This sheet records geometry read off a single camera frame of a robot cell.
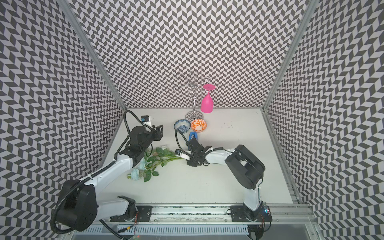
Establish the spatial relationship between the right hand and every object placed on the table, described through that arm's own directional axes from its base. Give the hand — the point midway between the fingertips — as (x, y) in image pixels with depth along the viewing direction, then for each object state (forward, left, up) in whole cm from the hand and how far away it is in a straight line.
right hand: (189, 158), depth 93 cm
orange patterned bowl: (+23, -6, +4) cm, 24 cm away
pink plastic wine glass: (+24, -11, +22) cm, 35 cm away
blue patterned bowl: (+24, +5, +4) cm, 24 cm away
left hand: (+11, +17, +20) cm, 28 cm away
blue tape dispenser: (+15, -4, +5) cm, 16 cm away
